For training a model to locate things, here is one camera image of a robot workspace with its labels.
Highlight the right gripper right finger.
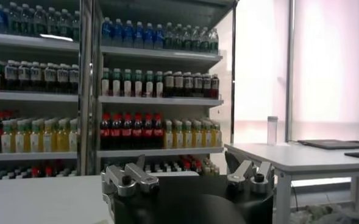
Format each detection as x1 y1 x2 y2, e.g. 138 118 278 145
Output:
224 151 275 195

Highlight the dark flat tray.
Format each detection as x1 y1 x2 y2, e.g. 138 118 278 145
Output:
297 139 359 150

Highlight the grey white cloth pile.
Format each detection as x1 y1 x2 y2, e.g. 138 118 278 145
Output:
290 203 359 224

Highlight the white metal beverage shelf rack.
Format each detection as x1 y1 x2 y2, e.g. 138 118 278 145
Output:
87 0 240 177
0 0 90 180

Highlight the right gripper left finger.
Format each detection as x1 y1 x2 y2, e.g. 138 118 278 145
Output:
101 154 160 198

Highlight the white cap dark drink bottle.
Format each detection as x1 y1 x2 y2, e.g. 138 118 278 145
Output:
183 71 194 99
17 60 30 92
43 62 57 93
193 72 204 99
4 60 18 91
29 61 43 92
56 63 69 93
210 73 220 99
202 72 212 99
68 63 80 94

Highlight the white side table with legs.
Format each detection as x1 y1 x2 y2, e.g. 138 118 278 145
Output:
224 140 359 224

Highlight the white cap beige label bottle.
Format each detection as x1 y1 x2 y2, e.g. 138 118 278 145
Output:
173 71 184 99
163 70 174 99

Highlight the green tinted water bottle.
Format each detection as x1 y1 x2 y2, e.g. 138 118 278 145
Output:
191 26 202 52
71 10 80 41
20 4 30 36
182 24 193 51
32 5 46 37
210 28 219 53
59 9 71 40
201 27 211 52
46 7 58 38
164 22 174 50
173 23 183 51
7 2 19 35

